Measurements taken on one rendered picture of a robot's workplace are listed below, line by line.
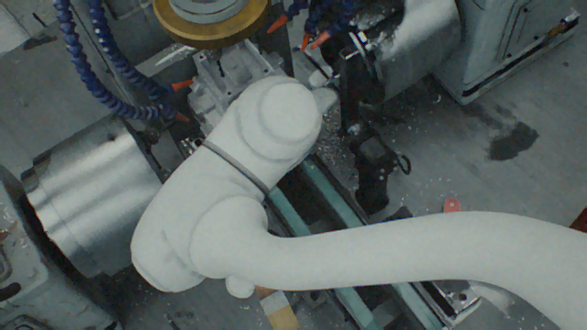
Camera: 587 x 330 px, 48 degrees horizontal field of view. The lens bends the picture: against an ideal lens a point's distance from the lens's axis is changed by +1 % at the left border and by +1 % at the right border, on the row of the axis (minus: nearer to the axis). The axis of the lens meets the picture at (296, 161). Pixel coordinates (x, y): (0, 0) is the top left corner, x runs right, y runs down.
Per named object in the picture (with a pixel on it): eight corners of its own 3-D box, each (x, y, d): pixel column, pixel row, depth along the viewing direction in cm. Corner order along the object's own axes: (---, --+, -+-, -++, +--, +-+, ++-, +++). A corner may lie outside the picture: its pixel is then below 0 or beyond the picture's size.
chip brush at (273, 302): (235, 253, 136) (234, 252, 136) (256, 242, 137) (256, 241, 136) (280, 341, 128) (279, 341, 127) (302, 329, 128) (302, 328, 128)
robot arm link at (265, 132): (259, 68, 87) (196, 144, 85) (281, 45, 72) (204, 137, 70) (320, 119, 89) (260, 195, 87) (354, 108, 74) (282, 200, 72)
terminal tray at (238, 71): (199, 79, 124) (191, 57, 117) (246, 50, 126) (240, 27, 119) (233, 123, 119) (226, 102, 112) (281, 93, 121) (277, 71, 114)
